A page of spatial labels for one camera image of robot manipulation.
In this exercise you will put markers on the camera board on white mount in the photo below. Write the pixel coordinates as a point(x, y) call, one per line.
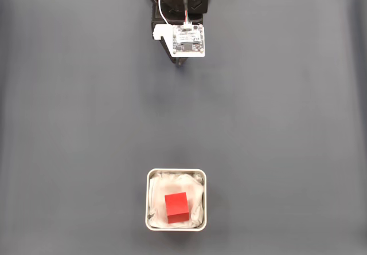
point(187, 41)

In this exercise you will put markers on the red cube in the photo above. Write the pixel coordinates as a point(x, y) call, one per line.
point(177, 207)

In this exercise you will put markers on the square metal box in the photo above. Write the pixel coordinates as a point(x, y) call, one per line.
point(147, 200)

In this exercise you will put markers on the white cloth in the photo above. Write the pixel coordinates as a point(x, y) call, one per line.
point(156, 192)

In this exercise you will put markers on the grey table mat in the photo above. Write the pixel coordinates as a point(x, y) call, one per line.
point(86, 100)

